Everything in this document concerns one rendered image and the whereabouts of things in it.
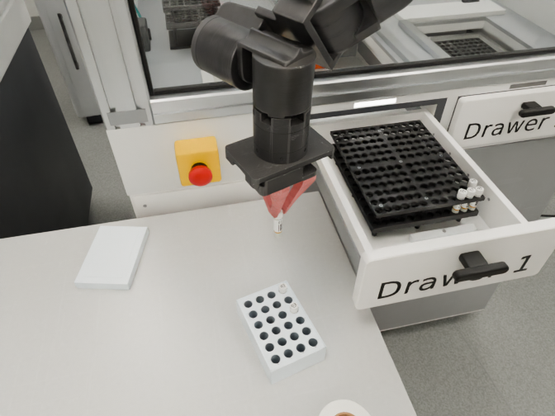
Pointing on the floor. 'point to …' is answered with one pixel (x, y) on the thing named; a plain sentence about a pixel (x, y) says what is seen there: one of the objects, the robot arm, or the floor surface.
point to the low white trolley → (186, 321)
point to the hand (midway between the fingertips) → (277, 207)
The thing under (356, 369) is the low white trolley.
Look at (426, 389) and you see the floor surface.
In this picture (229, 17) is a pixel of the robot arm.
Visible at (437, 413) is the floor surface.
